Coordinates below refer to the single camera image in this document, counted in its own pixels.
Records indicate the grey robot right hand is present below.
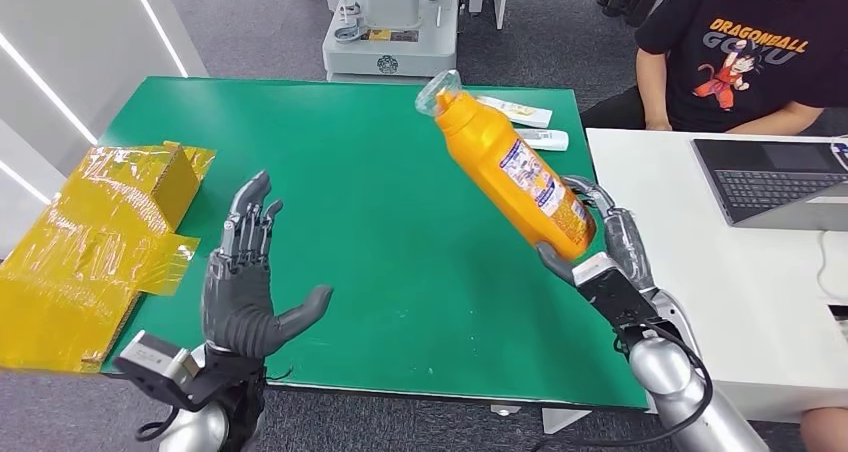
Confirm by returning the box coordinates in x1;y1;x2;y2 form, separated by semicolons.
535;174;658;298

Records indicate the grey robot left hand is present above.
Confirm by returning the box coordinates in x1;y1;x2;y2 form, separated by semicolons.
200;170;334;361

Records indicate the orange bottle with clear cap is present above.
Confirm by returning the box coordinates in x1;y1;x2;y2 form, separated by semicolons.
414;69;599;263

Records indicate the white desk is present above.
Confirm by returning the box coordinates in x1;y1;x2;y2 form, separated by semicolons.
586;127;848;425

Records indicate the white tube with grey cap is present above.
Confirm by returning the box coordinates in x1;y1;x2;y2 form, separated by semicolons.
515;128;571;153

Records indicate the grey laptop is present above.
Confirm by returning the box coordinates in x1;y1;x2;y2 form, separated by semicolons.
692;137;848;232

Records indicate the yellow taped cardboard box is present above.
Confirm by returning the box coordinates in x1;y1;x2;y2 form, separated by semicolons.
0;141;217;375

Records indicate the white tube with yellow print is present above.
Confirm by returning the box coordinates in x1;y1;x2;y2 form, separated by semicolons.
478;95;554;130

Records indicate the person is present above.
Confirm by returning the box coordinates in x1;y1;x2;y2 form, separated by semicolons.
581;0;848;137

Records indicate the person's knee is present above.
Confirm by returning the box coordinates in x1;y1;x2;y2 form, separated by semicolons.
800;409;848;452

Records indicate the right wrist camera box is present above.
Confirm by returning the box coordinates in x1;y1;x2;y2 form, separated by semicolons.
570;251;664;331

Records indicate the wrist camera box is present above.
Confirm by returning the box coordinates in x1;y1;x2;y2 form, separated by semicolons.
113;330;201;397
570;251;664;331

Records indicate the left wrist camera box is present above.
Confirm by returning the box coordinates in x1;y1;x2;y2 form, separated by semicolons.
113;330;201;397

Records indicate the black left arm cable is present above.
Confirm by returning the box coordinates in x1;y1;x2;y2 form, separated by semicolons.
135;405;180;444

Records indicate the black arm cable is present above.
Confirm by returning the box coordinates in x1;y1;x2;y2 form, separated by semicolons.
135;405;180;444
529;319;715;452

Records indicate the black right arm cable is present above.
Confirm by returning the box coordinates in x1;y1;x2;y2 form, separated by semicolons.
529;319;715;452

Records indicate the white table leg bracket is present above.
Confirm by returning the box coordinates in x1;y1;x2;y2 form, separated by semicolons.
541;409;591;435

